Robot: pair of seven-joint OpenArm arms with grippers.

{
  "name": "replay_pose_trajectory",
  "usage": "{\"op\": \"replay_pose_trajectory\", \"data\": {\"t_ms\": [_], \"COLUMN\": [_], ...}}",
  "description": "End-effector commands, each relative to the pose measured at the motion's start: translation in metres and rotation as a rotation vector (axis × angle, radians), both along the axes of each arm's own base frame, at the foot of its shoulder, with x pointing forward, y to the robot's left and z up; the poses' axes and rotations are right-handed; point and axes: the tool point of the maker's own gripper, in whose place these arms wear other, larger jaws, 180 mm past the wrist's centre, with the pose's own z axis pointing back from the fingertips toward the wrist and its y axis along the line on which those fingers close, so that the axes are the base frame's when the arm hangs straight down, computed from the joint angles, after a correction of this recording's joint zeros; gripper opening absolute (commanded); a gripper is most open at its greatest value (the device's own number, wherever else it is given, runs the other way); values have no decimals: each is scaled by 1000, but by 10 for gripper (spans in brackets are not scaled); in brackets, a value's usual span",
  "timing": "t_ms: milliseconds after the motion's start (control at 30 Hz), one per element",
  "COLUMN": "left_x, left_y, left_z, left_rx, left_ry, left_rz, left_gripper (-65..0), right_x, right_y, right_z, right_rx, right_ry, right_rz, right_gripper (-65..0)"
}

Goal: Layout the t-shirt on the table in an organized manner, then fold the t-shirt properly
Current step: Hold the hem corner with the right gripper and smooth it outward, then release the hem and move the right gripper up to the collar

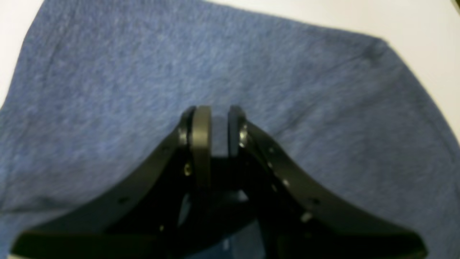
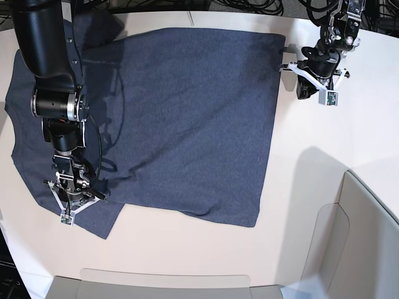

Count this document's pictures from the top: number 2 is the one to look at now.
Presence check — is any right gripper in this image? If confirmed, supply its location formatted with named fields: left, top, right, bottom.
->
left=44, top=177, right=107, bottom=217

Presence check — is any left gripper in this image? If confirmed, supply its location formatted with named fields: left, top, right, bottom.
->
left=280, top=60, right=350, bottom=100

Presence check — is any dark blue t-shirt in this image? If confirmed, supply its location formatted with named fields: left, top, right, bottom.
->
left=4, top=12, right=286, bottom=240

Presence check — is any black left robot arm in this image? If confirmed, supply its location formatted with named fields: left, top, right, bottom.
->
left=280, top=0, right=365, bottom=106

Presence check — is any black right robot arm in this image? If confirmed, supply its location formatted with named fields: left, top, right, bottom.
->
left=9, top=1, right=106, bottom=225

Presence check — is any grey bin bottom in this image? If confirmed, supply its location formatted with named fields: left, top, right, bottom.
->
left=46, top=268, right=283, bottom=298

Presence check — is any grey bin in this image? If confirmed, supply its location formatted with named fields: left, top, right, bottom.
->
left=46, top=268, right=283, bottom=298
left=298, top=172, right=398, bottom=298

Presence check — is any grey bin right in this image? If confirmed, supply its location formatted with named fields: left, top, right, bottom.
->
left=298, top=172, right=398, bottom=298

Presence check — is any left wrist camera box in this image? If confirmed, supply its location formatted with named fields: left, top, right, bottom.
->
left=319, top=90, right=339, bottom=106

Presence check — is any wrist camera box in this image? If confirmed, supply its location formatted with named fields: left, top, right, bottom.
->
left=319, top=90, right=339, bottom=106
left=60, top=214, right=75, bottom=226

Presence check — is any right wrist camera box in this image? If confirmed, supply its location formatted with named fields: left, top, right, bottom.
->
left=60, top=214, right=75, bottom=226

